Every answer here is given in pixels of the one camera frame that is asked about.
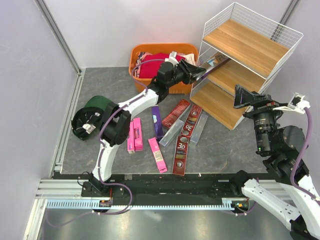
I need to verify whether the red 3d toothpaste box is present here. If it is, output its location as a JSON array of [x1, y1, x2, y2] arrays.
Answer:
[[180, 104, 203, 138], [172, 135, 189, 177]]

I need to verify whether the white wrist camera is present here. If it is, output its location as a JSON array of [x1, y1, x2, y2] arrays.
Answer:
[[273, 92, 311, 115], [164, 51, 185, 66]]

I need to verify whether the dark red toothpaste box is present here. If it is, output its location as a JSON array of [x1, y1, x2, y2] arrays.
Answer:
[[161, 99, 191, 129]]

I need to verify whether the pink toothpaste box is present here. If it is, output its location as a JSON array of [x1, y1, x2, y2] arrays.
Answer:
[[127, 121, 135, 154], [133, 117, 144, 152]]

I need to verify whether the orange plastic basket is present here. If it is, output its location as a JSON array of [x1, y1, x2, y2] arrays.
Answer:
[[128, 43, 198, 92]]

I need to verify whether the pink toothpaste box angled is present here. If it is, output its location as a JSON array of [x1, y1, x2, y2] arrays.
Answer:
[[148, 137, 167, 174]]

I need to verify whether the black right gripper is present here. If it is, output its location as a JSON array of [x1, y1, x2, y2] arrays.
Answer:
[[232, 83, 289, 153]]

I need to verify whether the cream patterned cloth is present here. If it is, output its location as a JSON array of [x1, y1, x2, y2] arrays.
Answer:
[[181, 53, 196, 66]]

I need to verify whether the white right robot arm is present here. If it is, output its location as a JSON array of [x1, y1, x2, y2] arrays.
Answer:
[[229, 84, 320, 240]]

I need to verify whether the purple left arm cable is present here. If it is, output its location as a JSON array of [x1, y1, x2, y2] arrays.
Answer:
[[45, 58, 171, 227]]

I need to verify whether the aluminium frame rail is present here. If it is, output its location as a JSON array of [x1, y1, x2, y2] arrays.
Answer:
[[34, 0, 82, 75]]

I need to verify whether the purple white toothpaste box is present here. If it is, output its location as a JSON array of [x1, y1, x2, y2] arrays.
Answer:
[[196, 52, 230, 81]]

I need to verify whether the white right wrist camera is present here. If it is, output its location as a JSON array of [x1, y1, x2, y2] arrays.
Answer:
[[273, 92, 311, 115]]

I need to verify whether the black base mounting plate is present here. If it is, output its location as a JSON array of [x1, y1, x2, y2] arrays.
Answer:
[[81, 170, 262, 198]]

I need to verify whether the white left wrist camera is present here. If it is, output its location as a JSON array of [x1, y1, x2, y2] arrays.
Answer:
[[164, 51, 185, 66]]

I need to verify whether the green black cap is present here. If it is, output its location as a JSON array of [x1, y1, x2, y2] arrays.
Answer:
[[71, 95, 111, 141]]

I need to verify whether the red folded cloth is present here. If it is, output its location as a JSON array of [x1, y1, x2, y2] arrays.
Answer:
[[134, 52, 169, 79]]

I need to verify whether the blue slotted cable duct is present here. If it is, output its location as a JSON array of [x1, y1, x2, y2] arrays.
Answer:
[[46, 199, 243, 211]]

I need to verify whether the pink toothpaste box left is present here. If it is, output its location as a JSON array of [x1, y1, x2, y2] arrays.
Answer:
[[127, 121, 135, 154]]

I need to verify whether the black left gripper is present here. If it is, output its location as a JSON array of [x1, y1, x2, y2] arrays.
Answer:
[[166, 59, 206, 89]]

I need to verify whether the silver toothpaste box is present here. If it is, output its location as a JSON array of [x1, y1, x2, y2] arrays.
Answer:
[[159, 119, 184, 148], [189, 113, 209, 146]]

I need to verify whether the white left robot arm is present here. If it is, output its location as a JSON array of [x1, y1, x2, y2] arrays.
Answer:
[[92, 60, 207, 197]]

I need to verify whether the red 3D toothpaste box upper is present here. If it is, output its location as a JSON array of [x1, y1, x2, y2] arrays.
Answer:
[[180, 104, 203, 138]]

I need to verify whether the pink toothpaste box middle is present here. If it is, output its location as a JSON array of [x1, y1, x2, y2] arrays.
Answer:
[[133, 117, 144, 152]]

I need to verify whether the white wire wooden shelf rack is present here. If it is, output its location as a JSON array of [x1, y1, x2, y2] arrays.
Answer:
[[190, 2, 304, 130]]

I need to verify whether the red 3D toothpaste box lower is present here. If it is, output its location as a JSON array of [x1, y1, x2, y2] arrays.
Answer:
[[172, 135, 189, 177]]

